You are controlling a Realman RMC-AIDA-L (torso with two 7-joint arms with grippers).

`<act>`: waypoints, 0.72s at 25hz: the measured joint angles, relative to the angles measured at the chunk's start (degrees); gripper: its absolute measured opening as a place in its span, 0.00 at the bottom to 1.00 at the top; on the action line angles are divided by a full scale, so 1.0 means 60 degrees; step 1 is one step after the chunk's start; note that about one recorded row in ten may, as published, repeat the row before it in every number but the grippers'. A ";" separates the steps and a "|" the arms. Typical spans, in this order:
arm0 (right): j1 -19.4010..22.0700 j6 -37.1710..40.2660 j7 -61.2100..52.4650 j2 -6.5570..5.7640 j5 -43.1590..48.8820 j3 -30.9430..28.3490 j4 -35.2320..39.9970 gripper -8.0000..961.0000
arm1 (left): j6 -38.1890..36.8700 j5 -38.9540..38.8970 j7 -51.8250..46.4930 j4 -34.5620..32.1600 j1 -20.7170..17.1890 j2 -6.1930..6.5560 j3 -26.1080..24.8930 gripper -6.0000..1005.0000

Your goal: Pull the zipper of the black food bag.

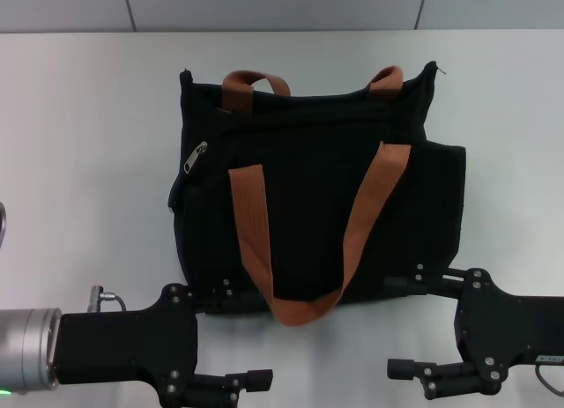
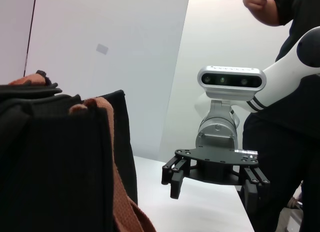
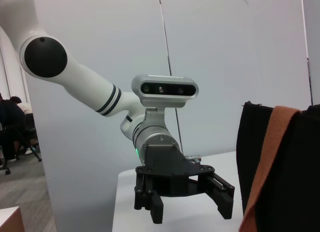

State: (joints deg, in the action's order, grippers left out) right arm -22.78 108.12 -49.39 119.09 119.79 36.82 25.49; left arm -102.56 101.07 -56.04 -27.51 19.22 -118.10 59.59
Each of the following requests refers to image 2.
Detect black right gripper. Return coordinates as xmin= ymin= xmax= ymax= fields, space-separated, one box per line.
xmin=161 ymin=148 xmax=271 ymax=212

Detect black cable with silver plug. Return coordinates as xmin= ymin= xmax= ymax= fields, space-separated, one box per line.
xmin=236 ymin=149 xmax=259 ymax=158

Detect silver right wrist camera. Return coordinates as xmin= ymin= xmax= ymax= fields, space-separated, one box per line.
xmin=197 ymin=65 xmax=266 ymax=100

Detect black food bag orange handles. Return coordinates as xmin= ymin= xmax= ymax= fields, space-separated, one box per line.
xmin=0 ymin=70 xmax=157 ymax=232

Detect bystander bare forearm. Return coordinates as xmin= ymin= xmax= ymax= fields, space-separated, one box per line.
xmin=249 ymin=0 xmax=280 ymax=27

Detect brown shoe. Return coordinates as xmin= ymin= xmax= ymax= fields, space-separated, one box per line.
xmin=287 ymin=191 xmax=304 ymax=208

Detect bystander in black clothes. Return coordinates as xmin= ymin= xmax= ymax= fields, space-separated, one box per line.
xmin=241 ymin=0 xmax=320 ymax=232

